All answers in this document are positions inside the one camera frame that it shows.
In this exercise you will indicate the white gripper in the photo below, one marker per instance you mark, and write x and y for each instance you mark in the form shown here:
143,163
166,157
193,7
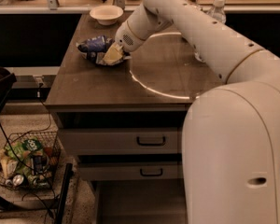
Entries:
126,37

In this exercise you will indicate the blue chip bag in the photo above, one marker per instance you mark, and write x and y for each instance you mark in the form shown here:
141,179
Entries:
94,49

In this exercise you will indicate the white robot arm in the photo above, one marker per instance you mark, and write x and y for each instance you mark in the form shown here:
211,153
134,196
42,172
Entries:
231,134

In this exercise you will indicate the grey drawer cabinet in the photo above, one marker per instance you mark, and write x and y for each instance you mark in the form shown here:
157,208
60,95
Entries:
152,89

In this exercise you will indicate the open bottom drawer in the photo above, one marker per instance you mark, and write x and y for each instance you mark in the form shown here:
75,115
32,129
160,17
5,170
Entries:
156,201

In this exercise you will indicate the white paper bowl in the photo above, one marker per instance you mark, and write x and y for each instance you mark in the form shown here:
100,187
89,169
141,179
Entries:
106,15

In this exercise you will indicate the clear plastic water bottle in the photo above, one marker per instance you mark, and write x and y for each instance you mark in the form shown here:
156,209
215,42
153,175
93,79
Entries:
216,11

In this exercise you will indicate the black floor stand leg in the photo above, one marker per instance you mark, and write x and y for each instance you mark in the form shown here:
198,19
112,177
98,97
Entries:
63,195

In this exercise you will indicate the top drawer with handle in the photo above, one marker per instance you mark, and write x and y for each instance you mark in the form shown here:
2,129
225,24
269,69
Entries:
120,141

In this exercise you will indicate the drawer with handle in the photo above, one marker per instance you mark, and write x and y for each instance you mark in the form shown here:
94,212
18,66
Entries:
131,171
120,141

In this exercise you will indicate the middle drawer with handle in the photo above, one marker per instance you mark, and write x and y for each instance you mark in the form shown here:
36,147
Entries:
131,171

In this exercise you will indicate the wire basket of snacks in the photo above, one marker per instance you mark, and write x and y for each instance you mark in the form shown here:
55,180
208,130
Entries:
29,160

